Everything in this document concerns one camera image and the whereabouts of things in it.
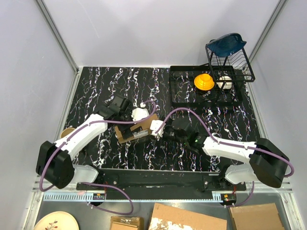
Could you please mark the beige ceramic mug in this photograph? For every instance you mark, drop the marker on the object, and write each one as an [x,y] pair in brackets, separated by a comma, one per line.
[66,132]

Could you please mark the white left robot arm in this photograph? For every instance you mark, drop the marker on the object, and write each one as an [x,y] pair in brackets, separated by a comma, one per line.
[55,159]

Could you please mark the black drain tray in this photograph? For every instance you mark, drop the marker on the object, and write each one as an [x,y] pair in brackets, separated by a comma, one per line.
[184,93]

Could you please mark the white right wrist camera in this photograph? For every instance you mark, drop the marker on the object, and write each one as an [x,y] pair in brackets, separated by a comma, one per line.
[157,128]

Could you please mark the blue bowl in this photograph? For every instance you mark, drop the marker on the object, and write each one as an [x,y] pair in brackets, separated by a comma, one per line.
[228,45]

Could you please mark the yellow plastic cup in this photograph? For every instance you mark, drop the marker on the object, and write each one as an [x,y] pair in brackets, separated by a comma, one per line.
[204,82]

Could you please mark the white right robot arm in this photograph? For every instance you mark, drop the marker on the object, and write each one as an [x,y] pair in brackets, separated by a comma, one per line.
[260,161]

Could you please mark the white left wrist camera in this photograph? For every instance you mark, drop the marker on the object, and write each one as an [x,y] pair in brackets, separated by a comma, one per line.
[139,114]

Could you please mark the brown cardboard express box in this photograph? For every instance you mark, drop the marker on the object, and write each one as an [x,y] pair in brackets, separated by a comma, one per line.
[125,133]

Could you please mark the flat cardboard sheet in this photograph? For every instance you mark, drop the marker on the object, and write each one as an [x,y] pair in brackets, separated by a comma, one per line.
[172,218]

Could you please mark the white small cup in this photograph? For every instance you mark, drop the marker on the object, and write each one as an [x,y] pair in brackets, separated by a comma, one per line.
[225,82]

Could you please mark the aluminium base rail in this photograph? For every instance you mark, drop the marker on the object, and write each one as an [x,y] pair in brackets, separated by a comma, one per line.
[147,186]

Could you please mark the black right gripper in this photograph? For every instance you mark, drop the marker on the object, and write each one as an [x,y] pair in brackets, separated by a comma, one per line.
[169,124]

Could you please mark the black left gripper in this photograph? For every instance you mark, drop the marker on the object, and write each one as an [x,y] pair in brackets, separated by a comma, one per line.
[129,111]

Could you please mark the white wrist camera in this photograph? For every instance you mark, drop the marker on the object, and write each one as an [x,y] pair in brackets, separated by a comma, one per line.
[139,114]
[157,128]

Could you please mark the small cardboard box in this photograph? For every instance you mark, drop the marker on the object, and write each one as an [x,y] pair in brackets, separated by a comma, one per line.
[126,223]

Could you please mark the patterned ceramic plate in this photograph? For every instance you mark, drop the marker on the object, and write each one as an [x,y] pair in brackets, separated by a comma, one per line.
[58,220]

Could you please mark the cardboard box at corner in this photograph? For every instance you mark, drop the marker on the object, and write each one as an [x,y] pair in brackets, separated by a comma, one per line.
[256,217]

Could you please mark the black wire dish rack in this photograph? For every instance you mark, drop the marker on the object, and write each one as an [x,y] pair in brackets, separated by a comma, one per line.
[237,66]

